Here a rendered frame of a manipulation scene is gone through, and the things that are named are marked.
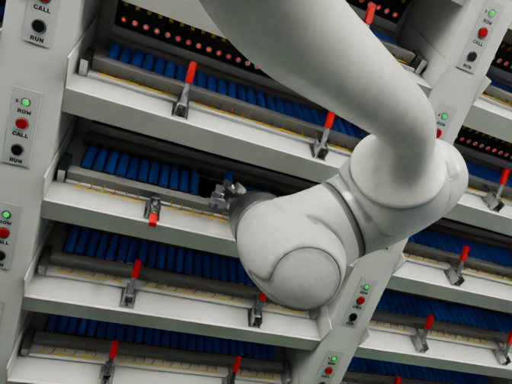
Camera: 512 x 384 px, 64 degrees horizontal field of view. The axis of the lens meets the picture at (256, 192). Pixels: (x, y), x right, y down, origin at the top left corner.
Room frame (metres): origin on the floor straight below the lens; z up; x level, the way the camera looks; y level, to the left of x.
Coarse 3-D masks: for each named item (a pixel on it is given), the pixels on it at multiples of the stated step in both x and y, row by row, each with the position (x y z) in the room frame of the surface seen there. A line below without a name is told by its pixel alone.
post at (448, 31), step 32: (416, 0) 0.98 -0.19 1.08; (448, 0) 0.87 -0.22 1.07; (480, 0) 0.81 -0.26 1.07; (448, 32) 0.83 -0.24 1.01; (480, 64) 0.83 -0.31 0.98; (448, 96) 0.82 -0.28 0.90; (384, 256) 0.82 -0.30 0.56; (352, 288) 0.81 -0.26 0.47; (384, 288) 0.83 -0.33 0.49; (320, 352) 0.81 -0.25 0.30; (352, 352) 0.83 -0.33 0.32
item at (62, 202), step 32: (96, 128) 0.79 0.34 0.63; (64, 160) 0.68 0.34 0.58; (224, 160) 0.87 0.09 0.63; (64, 192) 0.66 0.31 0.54; (96, 192) 0.69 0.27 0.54; (96, 224) 0.66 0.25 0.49; (128, 224) 0.67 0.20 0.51; (160, 224) 0.68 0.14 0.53; (192, 224) 0.72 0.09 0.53; (224, 224) 0.75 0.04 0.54
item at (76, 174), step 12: (72, 168) 0.68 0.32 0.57; (84, 168) 0.69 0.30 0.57; (72, 180) 0.68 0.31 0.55; (84, 180) 0.68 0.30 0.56; (96, 180) 0.69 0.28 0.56; (108, 180) 0.69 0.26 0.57; (120, 180) 0.71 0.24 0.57; (132, 192) 0.71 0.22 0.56; (144, 192) 0.71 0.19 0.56; (156, 192) 0.72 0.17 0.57; (168, 192) 0.73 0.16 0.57; (180, 192) 0.74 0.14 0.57; (180, 204) 0.74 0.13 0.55; (192, 204) 0.74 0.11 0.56; (204, 204) 0.75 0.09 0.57
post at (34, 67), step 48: (96, 0) 0.74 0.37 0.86; (0, 48) 0.59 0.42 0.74; (48, 48) 0.61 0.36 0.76; (0, 96) 0.60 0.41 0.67; (48, 96) 0.62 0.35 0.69; (0, 144) 0.60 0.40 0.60; (48, 144) 0.62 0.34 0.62; (0, 192) 0.60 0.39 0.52; (0, 288) 0.61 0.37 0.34; (0, 336) 0.62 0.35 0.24
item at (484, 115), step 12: (504, 48) 1.02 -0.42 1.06; (492, 60) 1.03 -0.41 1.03; (504, 60) 1.03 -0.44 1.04; (492, 72) 1.04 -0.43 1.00; (504, 72) 1.04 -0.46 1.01; (492, 84) 0.98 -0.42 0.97; (504, 84) 1.03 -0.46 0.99; (480, 96) 0.89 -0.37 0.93; (492, 96) 0.93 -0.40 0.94; (504, 96) 0.93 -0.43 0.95; (480, 108) 0.84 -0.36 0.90; (492, 108) 0.87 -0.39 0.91; (504, 108) 0.91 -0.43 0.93; (468, 120) 0.85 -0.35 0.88; (480, 120) 0.86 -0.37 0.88; (492, 120) 0.86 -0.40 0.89; (504, 120) 0.86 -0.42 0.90; (492, 132) 0.87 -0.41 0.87; (504, 132) 0.88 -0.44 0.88
